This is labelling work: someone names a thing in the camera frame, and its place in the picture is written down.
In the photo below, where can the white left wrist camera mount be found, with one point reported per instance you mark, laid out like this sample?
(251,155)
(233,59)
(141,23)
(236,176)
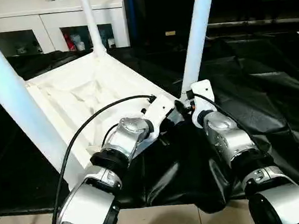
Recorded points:
(159,106)

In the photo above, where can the dark metal rail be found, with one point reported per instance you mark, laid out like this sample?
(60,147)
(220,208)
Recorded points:
(250,22)

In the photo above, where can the white bottle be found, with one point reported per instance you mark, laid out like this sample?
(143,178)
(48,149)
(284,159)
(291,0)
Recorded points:
(78,42)

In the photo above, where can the white glass-door cabinet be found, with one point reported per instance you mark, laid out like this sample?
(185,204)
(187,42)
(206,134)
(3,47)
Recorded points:
(31,20)

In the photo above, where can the white plastic table leg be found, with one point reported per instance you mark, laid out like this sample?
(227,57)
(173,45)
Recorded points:
(92,23)
(197,35)
(13,93)

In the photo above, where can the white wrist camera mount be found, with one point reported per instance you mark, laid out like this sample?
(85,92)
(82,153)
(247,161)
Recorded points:
(159,106)
(204,89)

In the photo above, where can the red package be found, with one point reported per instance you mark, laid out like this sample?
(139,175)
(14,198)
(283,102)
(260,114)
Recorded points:
(71,42)

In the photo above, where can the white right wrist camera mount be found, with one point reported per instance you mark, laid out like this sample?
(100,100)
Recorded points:
(204,89)

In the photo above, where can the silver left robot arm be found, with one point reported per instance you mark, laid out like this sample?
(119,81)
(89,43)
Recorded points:
(89,198)

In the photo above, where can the black work mat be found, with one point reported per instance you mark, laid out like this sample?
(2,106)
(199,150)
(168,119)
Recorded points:
(246,100)

